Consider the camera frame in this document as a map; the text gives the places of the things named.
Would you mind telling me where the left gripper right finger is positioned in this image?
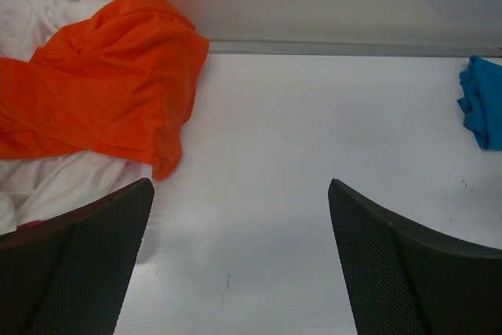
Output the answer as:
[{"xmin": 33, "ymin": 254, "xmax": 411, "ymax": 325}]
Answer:
[{"xmin": 328, "ymin": 180, "xmax": 501, "ymax": 334}]

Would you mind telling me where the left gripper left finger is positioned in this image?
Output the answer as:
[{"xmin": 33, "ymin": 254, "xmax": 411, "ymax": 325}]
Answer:
[{"xmin": 1, "ymin": 178, "xmax": 155, "ymax": 334}]

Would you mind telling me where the blue t shirt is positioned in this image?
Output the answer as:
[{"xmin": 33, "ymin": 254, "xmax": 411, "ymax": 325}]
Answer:
[{"xmin": 457, "ymin": 56, "xmax": 501, "ymax": 151}]

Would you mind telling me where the white t shirt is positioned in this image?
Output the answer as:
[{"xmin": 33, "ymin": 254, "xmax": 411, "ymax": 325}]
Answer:
[{"xmin": 1, "ymin": 0, "xmax": 152, "ymax": 234}]

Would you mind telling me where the orange t shirt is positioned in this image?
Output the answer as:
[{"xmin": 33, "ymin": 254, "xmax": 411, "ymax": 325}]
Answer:
[{"xmin": 1, "ymin": 0, "xmax": 209, "ymax": 180}]

